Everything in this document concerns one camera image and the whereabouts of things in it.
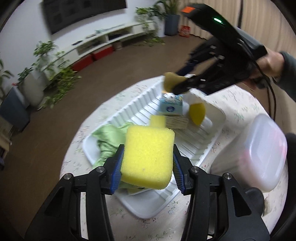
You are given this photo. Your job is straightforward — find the yellow egg-shaped sponge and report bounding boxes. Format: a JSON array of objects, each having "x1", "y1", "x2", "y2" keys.
[{"x1": 189, "y1": 103, "x2": 206, "y2": 126}]

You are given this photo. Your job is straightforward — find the blue cartoon tissue pack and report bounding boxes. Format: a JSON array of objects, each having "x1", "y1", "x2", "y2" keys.
[{"x1": 158, "y1": 93, "x2": 183, "y2": 115}]

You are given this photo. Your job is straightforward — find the yellow rectangular sponge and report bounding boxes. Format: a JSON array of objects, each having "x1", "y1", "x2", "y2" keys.
[{"x1": 121, "y1": 125, "x2": 175, "y2": 190}]

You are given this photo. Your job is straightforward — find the green microfiber cloth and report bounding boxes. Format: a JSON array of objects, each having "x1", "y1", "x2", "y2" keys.
[{"x1": 91, "y1": 122, "x2": 142, "y2": 193}]

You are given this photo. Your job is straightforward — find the beige woven rope coaster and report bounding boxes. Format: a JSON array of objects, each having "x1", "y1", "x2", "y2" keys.
[{"x1": 166, "y1": 116, "x2": 189, "y2": 130}]

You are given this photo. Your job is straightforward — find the yellow thick sponge block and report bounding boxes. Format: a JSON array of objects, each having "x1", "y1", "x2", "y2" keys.
[{"x1": 149, "y1": 115, "x2": 166, "y2": 128}]

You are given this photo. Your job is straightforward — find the tan peanut-shaped sponge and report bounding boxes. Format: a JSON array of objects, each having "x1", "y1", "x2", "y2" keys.
[{"x1": 163, "y1": 72, "x2": 187, "y2": 93}]

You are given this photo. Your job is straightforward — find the person's right forearm grey sleeve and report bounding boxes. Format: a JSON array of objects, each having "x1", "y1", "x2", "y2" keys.
[{"x1": 277, "y1": 51, "x2": 296, "y2": 102}]

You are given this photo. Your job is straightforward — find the person's right hand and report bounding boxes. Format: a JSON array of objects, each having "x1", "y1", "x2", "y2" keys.
[{"x1": 244, "y1": 49, "x2": 285, "y2": 89}]

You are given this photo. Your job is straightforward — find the red gift bag on floor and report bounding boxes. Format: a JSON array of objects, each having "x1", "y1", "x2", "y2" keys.
[{"x1": 179, "y1": 25, "x2": 191, "y2": 38}]

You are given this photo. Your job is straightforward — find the floral white tablecloth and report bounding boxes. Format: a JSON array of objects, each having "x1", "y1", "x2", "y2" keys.
[{"x1": 60, "y1": 77, "x2": 265, "y2": 240}]

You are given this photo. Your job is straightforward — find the large-leaf plant in dark pot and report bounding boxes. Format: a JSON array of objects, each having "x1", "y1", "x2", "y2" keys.
[{"x1": 155, "y1": 0, "x2": 180, "y2": 36}]

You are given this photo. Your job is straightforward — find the beige pleated curtain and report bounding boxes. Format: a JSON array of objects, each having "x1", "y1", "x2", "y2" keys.
[{"x1": 179, "y1": 0, "x2": 295, "y2": 57}]

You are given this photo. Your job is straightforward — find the white plastic ribbed tray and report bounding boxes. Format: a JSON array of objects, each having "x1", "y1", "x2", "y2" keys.
[{"x1": 82, "y1": 74, "x2": 227, "y2": 219}]

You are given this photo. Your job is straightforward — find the small trailing plant right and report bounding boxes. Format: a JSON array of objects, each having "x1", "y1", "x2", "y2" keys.
[{"x1": 135, "y1": 4, "x2": 165, "y2": 47}]

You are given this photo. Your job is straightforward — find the small white pot under console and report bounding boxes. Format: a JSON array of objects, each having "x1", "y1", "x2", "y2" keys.
[{"x1": 113, "y1": 41, "x2": 122, "y2": 51}]

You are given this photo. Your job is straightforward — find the translucent plastic storage container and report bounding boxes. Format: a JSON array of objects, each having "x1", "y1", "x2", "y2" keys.
[{"x1": 210, "y1": 114, "x2": 287, "y2": 192}]

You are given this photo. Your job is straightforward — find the red storage box right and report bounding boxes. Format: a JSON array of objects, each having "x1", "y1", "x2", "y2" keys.
[{"x1": 92, "y1": 45, "x2": 113, "y2": 61}]

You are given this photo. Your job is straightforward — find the red storage box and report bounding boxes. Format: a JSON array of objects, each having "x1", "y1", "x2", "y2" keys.
[
  {"x1": 92, "y1": 45, "x2": 113, "y2": 61},
  {"x1": 71, "y1": 54, "x2": 93, "y2": 72}
]

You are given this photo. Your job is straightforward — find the red storage box left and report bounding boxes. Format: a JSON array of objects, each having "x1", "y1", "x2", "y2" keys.
[{"x1": 71, "y1": 54, "x2": 93, "y2": 72}]

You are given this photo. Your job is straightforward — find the tall plant in dark pot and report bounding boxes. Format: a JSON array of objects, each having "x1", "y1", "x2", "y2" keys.
[{"x1": 1, "y1": 60, "x2": 30, "y2": 132}]

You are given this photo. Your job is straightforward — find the trailing pothos on stand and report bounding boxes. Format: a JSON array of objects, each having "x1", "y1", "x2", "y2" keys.
[{"x1": 32, "y1": 41, "x2": 81, "y2": 108}]

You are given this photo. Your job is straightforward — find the plant in ribbed grey pot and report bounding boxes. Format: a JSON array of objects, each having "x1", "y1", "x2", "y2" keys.
[{"x1": 18, "y1": 67, "x2": 45, "y2": 109}]

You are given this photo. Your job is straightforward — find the white low TV console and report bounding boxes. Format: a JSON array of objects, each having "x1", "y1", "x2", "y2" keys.
[{"x1": 41, "y1": 20, "x2": 156, "y2": 77}]

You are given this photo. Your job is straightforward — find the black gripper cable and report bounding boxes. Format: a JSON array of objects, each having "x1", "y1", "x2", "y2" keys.
[{"x1": 254, "y1": 60, "x2": 277, "y2": 121}]

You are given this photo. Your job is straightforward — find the wall-mounted black television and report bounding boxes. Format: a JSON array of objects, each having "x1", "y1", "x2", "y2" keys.
[{"x1": 42, "y1": 0, "x2": 126, "y2": 34}]

